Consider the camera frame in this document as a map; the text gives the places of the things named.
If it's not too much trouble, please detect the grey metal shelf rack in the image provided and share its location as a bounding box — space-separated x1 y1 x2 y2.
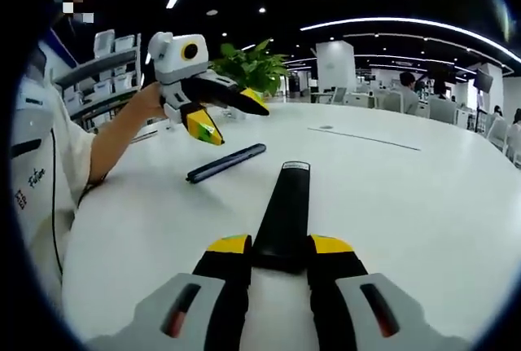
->
52 31 143 132

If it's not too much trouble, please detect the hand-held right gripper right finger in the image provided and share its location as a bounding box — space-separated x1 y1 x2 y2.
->
307 233 475 351

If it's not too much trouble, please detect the group of white office chairs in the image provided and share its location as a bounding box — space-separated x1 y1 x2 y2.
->
329 86 521 165

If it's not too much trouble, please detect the thin curved ceiling light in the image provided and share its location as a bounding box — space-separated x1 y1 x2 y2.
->
300 16 521 63

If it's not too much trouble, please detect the green potted plant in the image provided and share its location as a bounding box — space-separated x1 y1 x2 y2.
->
209 39 290 99

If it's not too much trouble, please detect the black remote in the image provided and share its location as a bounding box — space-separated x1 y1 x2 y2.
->
252 160 313 274

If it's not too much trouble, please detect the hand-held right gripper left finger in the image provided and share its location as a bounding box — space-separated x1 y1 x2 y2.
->
87 233 253 351

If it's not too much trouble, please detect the person's left hand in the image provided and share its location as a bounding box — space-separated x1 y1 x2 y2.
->
134 81 168 118

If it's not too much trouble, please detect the white pillar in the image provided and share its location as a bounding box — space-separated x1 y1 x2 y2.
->
316 40 356 94

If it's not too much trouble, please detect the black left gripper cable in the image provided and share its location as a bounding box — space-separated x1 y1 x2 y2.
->
48 126 107 277

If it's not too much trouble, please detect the group of white storage boxes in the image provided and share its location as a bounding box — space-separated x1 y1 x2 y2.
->
60 29 138 124

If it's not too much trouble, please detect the dark monitor on stand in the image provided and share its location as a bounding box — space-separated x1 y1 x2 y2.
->
474 68 494 90

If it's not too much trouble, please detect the small dark flat object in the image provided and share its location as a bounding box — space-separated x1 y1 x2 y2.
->
132 129 159 143

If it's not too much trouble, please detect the white chest-worn device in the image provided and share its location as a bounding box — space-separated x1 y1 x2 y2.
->
11 76 56 160

